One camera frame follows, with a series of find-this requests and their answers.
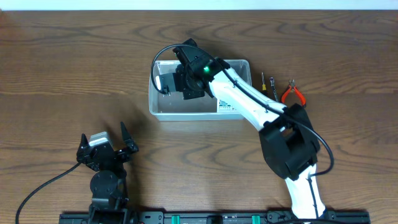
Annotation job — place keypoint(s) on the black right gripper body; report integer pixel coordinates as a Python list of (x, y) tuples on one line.
[(175, 83)]

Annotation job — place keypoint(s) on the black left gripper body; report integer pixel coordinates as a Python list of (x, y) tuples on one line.
[(106, 152)]

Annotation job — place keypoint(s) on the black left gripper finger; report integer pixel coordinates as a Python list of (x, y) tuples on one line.
[(84, 145), (127, 139)]

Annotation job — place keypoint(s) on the clear plastic container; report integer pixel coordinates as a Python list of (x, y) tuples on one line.
[(175, 108)]

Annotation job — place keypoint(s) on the blue white screwdriver box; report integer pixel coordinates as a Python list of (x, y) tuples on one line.
[(224, 107)]

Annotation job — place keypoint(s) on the red handled pliers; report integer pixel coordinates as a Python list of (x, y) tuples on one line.
[(292, 88)]

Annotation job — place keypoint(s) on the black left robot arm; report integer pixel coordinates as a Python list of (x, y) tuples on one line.
[(108, 185)]

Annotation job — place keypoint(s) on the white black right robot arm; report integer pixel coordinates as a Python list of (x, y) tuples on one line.
[(288, 142)]

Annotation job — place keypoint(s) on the black yellow screwdriver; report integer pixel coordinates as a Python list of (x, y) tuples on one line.
[(264, 87)]

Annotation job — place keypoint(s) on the small steel wrench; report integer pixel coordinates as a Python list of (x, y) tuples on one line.
[(273, 88)]

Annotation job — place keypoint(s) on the black mounting rail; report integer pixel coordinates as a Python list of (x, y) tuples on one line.
[(249, 218)]

